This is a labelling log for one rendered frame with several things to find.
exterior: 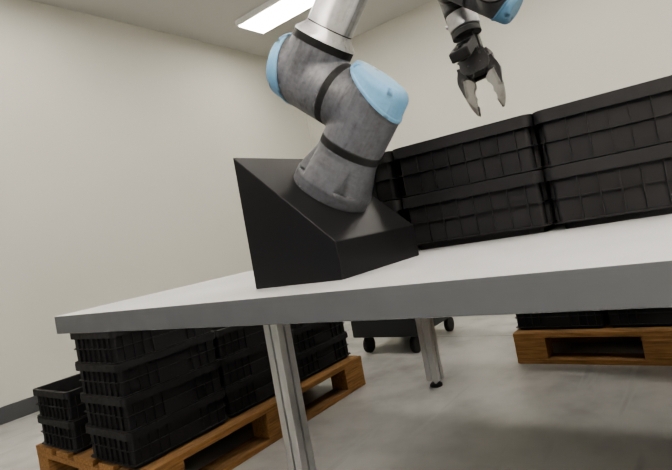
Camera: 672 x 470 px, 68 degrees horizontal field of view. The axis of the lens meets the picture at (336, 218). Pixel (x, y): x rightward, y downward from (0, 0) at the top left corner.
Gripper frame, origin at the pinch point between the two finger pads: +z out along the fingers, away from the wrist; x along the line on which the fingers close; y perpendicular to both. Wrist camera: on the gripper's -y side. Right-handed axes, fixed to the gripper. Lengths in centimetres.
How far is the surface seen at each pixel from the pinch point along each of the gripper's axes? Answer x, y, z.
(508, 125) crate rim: -6.1, -19.6, 9.3
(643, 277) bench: -22, -71, 35
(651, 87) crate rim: -29.8, -19.4, 12.2
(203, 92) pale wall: 280, 216, -165
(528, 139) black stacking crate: -8.5, -18.2, 13.1
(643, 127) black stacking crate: -26.8, -18.2, 18.1
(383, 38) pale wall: 146, 349, -184
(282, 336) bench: 79, -2, 42
